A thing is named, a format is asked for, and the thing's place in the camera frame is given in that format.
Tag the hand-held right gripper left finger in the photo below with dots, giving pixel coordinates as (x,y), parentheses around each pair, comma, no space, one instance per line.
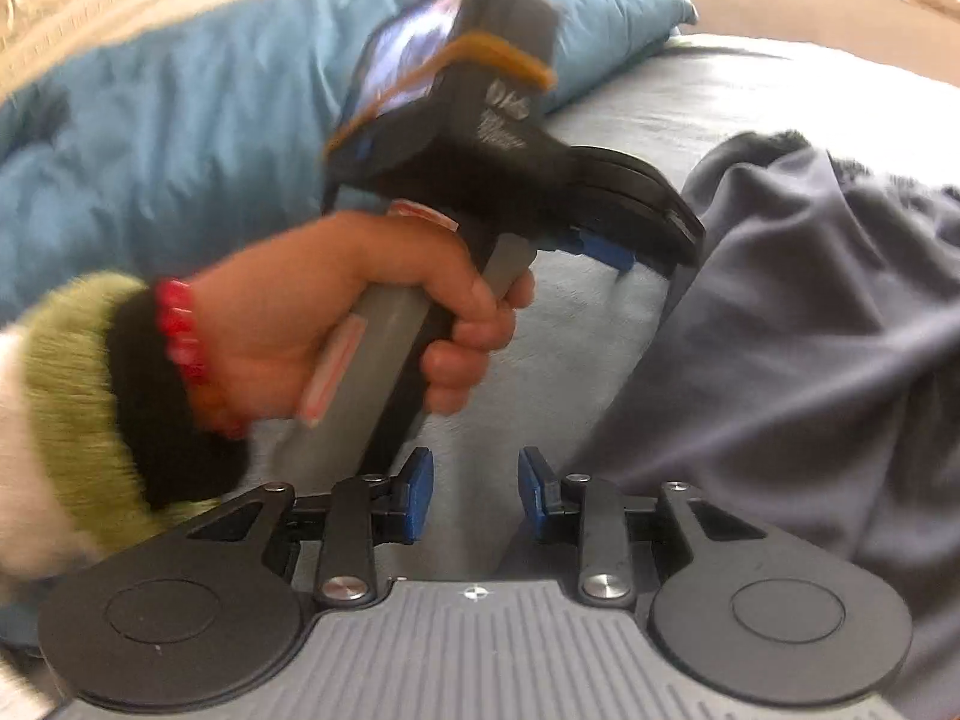
(420,495)

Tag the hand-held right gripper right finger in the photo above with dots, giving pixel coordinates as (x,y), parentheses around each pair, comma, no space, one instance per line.
(532,496)

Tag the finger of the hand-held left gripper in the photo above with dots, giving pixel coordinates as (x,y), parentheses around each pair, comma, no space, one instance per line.
(600,249)

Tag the dark grey pants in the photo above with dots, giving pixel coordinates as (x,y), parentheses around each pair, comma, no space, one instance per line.
(787,315)

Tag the person's left forearm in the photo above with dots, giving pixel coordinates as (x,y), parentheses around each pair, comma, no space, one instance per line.
(67,405)

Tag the person's left hand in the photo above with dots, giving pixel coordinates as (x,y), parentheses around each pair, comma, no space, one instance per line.
(300,300)

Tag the grey fleece blanket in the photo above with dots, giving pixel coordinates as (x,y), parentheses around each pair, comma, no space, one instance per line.
(592,300)

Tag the blue pillow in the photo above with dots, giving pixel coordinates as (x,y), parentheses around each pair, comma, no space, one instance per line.
(187,127)

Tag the cream carved headboard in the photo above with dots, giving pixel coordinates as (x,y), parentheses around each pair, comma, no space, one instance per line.
(112,0)

